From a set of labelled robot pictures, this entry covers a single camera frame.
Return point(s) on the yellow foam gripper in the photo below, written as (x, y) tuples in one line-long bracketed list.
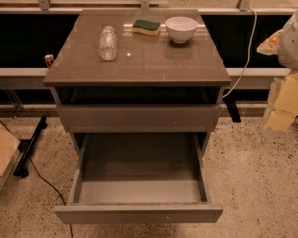
[(295, 45)]

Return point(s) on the grey drawer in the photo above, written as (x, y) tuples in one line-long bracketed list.
[(138, 118), (139, 178)]

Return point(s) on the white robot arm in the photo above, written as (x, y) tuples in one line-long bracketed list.
[(282, 109)]

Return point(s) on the closed grey top drawer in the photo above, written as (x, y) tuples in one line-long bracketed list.
[(138, 118)]

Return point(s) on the grey drawer cabinet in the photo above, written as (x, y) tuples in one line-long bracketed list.
[(147, 70)]

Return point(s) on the white bowl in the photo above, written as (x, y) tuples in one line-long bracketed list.
[(180, 29)]

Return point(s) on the green yellow sponge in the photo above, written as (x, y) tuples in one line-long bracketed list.
[(146, 27)]

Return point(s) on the clear plastic water bottle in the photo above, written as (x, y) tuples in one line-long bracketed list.
[(108, 43)]

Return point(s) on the red soda can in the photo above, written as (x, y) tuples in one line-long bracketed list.
[(49, 59)]

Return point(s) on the black metal stand leg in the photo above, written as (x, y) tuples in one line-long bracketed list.
[(27, 146)]

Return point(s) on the cardboard box left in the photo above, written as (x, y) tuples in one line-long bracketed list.
[(8, 153)]

